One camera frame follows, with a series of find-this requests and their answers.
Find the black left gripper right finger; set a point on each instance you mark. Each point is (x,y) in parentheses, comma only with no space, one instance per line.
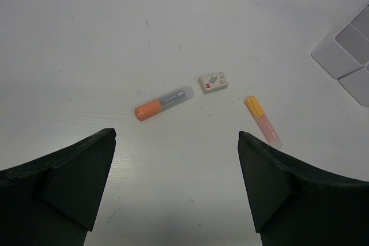
(295,203)

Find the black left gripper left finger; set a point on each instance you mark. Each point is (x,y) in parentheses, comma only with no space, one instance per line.
(55,199)

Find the yellow pink highlighter marker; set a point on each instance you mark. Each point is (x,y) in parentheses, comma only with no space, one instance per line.
(263,122)

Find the orange grey highlighter marker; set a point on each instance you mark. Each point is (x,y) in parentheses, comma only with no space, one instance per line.
(164,102)

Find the white right storage container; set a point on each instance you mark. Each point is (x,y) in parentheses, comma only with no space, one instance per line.
(357,85)

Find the white storage container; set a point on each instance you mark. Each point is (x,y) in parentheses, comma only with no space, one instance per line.
(357,85)
(345,49)

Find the white staples box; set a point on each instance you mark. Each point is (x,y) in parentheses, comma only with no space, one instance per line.
(213,82)

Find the white left storage container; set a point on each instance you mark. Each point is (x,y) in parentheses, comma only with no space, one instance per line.
(345,49)

